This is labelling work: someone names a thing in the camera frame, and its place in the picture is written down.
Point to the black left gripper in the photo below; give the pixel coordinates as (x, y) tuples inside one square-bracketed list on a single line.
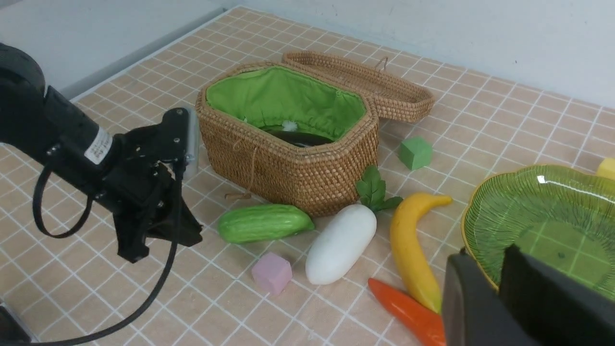
[(141, 173)]

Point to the orange toy carrot green leaves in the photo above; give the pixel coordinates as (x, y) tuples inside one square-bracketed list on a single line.
[(424, 324)]

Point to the white toy radish green leaves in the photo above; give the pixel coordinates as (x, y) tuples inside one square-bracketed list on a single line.
[(347, 235)]

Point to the yellow foam cube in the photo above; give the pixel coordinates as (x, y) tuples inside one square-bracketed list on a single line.
[(606, 169)]

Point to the green toy cucumber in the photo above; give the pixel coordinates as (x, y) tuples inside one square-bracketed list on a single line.
[(264, 222)]

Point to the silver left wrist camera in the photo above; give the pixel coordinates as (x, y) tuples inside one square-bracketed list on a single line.
[(193, 142)]

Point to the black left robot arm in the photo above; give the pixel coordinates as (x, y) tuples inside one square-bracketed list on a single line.
[(40, 122)]

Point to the pink foam cube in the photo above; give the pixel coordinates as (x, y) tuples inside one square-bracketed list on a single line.
[(272, 273)]

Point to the woven wicker basket lid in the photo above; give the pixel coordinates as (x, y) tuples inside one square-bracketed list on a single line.
[(394, 98)]

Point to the yellow toy banana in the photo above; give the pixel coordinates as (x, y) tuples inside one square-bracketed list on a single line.
[(410, 260)]

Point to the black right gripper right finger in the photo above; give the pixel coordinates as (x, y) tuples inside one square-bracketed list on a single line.
[(550, 307)]

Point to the checkered beige tablecloth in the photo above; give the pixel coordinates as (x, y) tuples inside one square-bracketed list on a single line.
[(480, 125)]

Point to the woven wicker basket green lining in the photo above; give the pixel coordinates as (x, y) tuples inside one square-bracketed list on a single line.
[(319, 180)]

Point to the purple toy eggplant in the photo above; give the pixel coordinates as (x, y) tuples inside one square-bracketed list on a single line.
[(298, 139)]

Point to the green foam cube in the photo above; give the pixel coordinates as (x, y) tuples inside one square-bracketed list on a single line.
[(415, 153)]

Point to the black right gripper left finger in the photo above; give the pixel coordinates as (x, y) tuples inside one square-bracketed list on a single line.
[(473, 312)]

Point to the green glass leaf plate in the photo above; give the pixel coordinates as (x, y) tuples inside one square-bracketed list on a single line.
[(556, 214)]

